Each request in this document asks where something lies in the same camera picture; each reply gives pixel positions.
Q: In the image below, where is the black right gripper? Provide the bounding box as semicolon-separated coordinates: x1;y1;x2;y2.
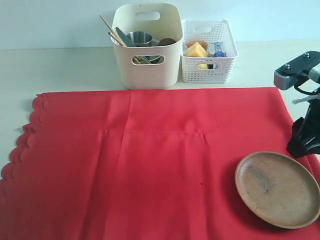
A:
286;94;320;158

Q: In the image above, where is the round wooden plate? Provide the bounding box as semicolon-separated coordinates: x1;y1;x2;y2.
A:
234;151;320;229

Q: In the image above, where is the blue white milk carton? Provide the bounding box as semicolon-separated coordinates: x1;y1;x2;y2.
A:
208;41;227;58

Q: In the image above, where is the yellow lemon with sticker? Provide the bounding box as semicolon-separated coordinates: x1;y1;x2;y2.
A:
198;64;208;70

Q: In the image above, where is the fried chicken nugget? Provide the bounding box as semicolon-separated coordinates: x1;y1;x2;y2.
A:
185;41;208;50

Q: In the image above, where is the red scalloped table cloth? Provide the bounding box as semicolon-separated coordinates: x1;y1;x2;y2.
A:
0;87;320;240

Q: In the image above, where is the yellow cheese wedge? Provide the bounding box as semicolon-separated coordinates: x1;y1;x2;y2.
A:
184;42;209;58

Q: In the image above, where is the dark wooden spoon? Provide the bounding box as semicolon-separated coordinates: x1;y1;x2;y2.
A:
158;37;176;46

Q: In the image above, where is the stainless steel cup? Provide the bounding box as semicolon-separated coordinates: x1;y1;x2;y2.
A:
126;31;161;63

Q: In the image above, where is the stainless steel table knife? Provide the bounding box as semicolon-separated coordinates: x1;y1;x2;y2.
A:
115;27;136;48

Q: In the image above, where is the wooden chopstick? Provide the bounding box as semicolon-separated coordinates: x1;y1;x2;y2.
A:
108;32;126;47
99;15;121;39

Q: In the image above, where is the white perforated plastic basket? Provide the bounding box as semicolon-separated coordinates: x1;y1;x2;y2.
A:
181;19;238;84

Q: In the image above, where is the cream plastic storage bin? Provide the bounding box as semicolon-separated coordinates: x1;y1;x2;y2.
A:
112;3;183;89

